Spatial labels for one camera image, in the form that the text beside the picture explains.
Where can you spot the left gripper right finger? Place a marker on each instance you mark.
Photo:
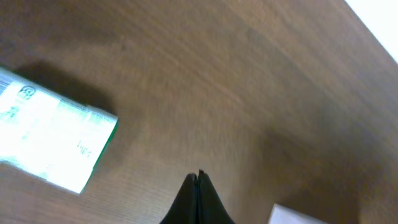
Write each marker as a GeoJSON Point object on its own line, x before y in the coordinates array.
{"type": "Point", "coordinates": [210, 209]}

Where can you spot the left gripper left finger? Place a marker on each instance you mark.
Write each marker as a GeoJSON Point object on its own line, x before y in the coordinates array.
{"type": "Point", "coordinates": [184, 207]}

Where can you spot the green white soap box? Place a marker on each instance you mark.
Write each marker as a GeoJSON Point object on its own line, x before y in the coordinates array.
{"type": "Point", "coordinates": [50, 136]}

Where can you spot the white open cardboard box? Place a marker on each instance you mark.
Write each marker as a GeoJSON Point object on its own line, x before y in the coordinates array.
{"type": "Point", "coordinates": [284, 215]}

